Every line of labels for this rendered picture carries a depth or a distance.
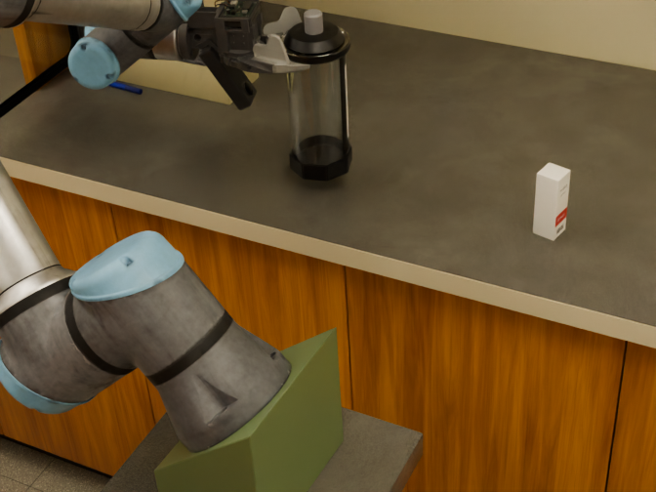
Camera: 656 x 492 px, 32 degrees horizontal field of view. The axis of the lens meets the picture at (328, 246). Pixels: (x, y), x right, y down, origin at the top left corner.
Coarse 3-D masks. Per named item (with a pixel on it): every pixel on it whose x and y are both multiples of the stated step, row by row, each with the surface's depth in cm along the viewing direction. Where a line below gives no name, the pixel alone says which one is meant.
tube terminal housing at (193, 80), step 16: (208, 0) 200; (144, 64) 216; (160, 64) 214; (176, 64) 212; (192, 64) 211; (128, 80) 220; (144, 80) 218; (160, 80) 216; (176, 80) 215; (192, 80) 213; (208, 80) 211; (192, 96) 215; (208, 96) 213; (224, 96) 212
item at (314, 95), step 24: (288, 48) 174; (336, 48) 173; (312, 72) 174; (336, 72) 175; (288, 96) 180; (312, 96) 176; (336, 96) 177; (312, 120) 179; (336, 120) 180; (312, 144) 182; (336, 144) 182
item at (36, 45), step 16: (0, 32) 198; (16, 32) 201; (32, 32) 205; (48, 32) 209; (64, 32) 213; (0, 48) 199; (16, 48) 202; (32, 48) 206; (48, 48) 210; (64, 48) 214; (0, 64) 200; (16, 64) 203; (32, 64) 207; (48, 64) 211; (0, 80) 201; (16, 80) 204; (0, 96) 202
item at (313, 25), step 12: (312, 12) 173; (300, 24) 176; (312, 24) 172; (324, 24) 176; (288, 36) 174; (300, 36) 173; (312, 36) 173; (324, 36) 173; (336, 36) 173; (300, 48) 172; (312, 48) 172; (324, 48) 172
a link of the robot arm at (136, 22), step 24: (0, 0) 133; (24, 0) 136; (48, 0) 141; (72, 0) 145; (96, 0) 149; (120, 0) 153; (144, 0) 158; (168, 0) 162; (192, 0) 164; (0, 24) 137; (72, 24) 150; (96, 24) 153; (120, 24) 157; (144, 24) 161; (168, 24) 165; (144, 48) 169
